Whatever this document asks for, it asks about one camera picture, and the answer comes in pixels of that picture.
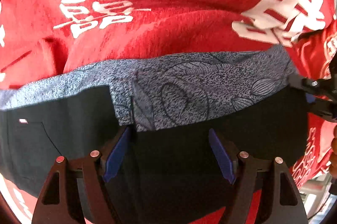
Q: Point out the red blanket white characters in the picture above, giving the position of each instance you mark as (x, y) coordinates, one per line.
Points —
(46, 38)

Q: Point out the person's right hand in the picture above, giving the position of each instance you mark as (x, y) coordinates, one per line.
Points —
(333, 156)

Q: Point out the black pants patterned waistband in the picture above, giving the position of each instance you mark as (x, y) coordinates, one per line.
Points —
(169, 173)

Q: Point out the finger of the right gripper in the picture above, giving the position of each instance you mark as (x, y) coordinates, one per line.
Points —
(320, 87)
(322, 108)

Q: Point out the red embroidered cushion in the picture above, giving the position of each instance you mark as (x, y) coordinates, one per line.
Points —
(314, 52)

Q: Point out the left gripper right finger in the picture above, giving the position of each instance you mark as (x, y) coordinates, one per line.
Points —
(280, 200)

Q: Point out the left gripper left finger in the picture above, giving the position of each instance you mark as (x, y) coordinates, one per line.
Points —
(59, 201)

